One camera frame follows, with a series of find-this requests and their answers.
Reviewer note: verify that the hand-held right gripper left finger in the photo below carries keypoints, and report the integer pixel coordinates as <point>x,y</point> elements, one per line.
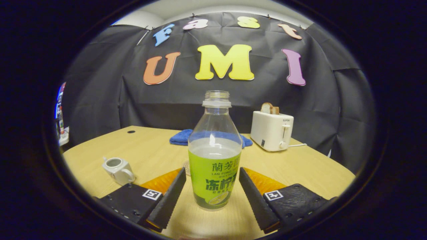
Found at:
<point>168,203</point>

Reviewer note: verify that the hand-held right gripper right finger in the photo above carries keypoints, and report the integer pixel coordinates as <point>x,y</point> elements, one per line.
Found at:
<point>255,203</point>

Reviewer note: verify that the round wooden coaster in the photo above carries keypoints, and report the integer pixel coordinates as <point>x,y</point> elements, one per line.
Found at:
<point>186,168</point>

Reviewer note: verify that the green label water bottle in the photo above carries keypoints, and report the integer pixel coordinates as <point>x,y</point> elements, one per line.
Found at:
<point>215,173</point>

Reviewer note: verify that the white teacup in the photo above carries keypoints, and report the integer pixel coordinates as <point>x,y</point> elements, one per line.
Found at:
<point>118,171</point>

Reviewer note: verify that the blue towel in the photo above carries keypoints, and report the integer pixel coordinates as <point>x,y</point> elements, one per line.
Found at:
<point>180,137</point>

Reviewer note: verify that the white toaster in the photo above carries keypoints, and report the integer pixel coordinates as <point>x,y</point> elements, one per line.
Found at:
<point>270,131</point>

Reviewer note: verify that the bread slice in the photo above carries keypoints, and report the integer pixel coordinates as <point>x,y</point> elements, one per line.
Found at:
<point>268,108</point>

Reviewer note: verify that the black backdrop cloth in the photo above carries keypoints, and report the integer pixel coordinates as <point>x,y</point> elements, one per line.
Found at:
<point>166,106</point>

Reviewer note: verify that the computer monitor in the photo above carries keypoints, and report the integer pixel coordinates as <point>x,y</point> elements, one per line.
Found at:
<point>60,98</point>

